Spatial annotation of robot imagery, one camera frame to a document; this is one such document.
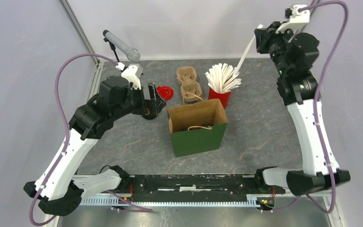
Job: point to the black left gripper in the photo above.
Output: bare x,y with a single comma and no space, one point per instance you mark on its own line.
154,105

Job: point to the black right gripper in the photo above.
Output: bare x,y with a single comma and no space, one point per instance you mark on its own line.
265,36

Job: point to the single white straw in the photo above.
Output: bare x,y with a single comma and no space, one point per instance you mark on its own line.
243,57

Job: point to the brown paper bag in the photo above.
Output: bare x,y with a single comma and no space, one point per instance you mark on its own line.
196,114

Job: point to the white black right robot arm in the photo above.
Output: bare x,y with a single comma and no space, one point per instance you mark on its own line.
293,57

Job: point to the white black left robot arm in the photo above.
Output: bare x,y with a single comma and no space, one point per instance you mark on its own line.
56,192

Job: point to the brown cardboard cup carrier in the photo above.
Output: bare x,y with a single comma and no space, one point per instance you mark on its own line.
191,90

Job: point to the grey microphone on stand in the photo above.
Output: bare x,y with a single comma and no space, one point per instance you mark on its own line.
115,43

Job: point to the red cylindrical straw holder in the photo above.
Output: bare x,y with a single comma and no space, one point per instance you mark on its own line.
223,97

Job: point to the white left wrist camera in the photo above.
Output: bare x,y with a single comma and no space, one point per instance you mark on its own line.
131,73

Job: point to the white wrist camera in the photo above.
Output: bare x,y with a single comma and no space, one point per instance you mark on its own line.
131,73
296,17

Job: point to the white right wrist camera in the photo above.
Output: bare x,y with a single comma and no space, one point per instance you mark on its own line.
296,17

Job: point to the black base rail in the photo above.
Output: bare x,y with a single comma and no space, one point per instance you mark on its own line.
194,188

